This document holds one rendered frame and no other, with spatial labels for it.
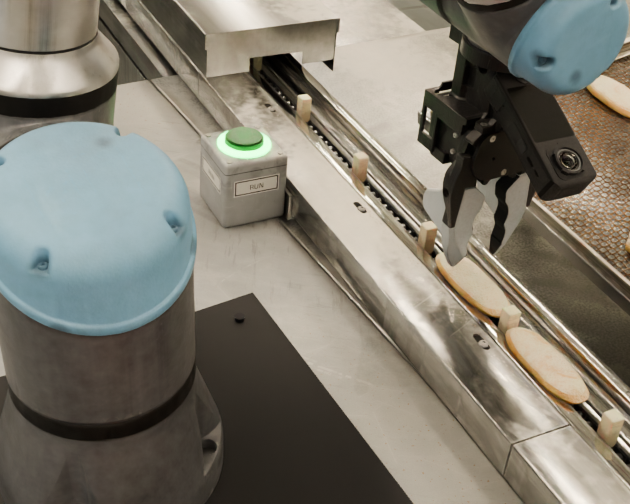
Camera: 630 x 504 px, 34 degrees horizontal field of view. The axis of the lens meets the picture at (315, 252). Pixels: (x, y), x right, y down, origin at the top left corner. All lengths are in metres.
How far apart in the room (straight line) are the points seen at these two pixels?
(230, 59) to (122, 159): 0.69
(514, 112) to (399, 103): 0.51
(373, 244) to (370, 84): 0.43
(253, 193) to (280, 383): 0.33
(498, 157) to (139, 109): 0.54
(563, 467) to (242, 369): 0.25
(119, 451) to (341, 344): 0.35
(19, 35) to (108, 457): 0.25
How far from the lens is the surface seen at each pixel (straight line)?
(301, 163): 1.10
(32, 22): 0.63
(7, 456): 0.68
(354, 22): 1.57
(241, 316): 0.81
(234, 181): 1.04
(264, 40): 1.28
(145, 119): 1.26
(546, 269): 1.08
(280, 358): 0.79
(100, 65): 0.66
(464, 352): 0.89
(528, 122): 0.84
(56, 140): 0.60
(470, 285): 0.96
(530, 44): 0.64
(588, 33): 0.65
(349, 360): 0.92
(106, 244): 0.54
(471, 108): 0.89
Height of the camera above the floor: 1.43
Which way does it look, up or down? 36 degrees down
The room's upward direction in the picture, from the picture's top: 6 degrees clockwise
